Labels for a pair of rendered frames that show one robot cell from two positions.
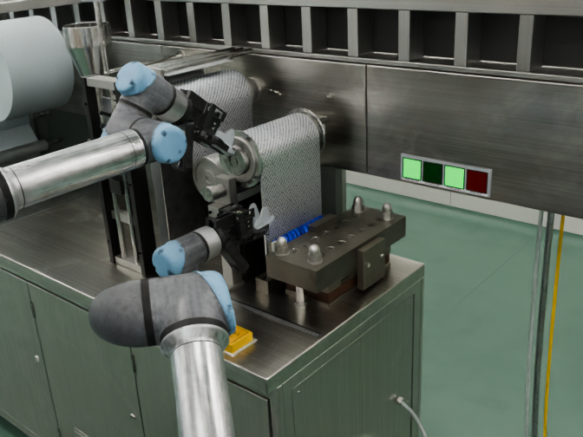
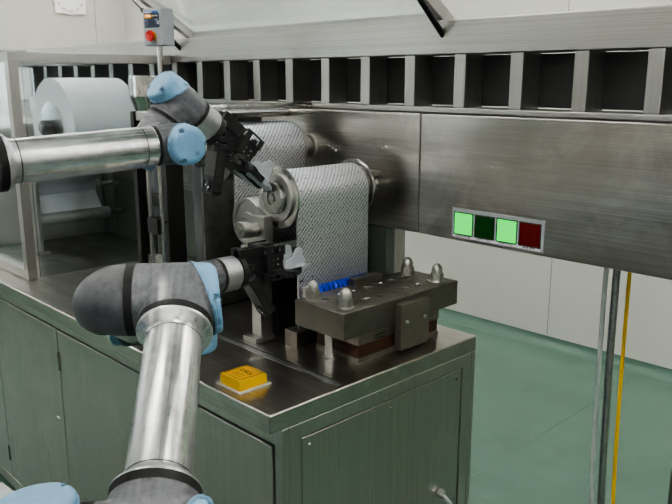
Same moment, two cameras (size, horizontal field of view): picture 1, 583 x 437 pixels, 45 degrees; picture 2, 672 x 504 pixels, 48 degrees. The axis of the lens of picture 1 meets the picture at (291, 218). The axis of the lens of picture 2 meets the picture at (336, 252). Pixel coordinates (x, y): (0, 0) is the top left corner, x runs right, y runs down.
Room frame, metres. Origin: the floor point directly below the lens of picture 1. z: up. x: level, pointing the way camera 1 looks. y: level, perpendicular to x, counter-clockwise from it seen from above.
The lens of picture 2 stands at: (-0.06, -0.17, 1.52)
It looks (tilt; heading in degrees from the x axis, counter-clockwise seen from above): 13 degrees down; 5
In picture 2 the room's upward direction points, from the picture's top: straight up
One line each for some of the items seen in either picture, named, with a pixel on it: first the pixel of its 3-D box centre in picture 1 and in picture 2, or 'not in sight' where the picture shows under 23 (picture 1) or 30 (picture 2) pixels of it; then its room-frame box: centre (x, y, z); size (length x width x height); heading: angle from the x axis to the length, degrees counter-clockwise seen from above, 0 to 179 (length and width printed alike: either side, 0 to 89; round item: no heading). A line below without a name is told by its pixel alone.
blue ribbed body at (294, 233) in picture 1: (300, 232); (339, 286); (1.70, -0.02, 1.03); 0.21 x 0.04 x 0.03; 139
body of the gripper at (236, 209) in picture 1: (229, 228); (257, 264); (1.53, 0.15, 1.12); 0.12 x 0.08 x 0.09; 139
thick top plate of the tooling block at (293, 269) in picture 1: (339, 244); (379, 301); (1.66, -0.12, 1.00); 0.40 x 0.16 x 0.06; 139
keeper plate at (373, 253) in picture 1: (372, 263); (413, 322); (1.61, -0.20, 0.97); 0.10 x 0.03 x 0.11; 139
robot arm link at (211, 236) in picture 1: (204, 243); (226, 273); (1.47, 0.20, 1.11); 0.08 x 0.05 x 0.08; 49
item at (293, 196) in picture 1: (292, 199); (333, 249); (1.71, -0.01, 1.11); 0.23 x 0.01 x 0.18; 139
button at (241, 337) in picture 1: (231, 338); (243, 378); (1.38, 0.15, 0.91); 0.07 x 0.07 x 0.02; 49
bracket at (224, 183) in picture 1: (225, 234); (257, 279); (1.65, 0.17, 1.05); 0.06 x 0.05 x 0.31; 139
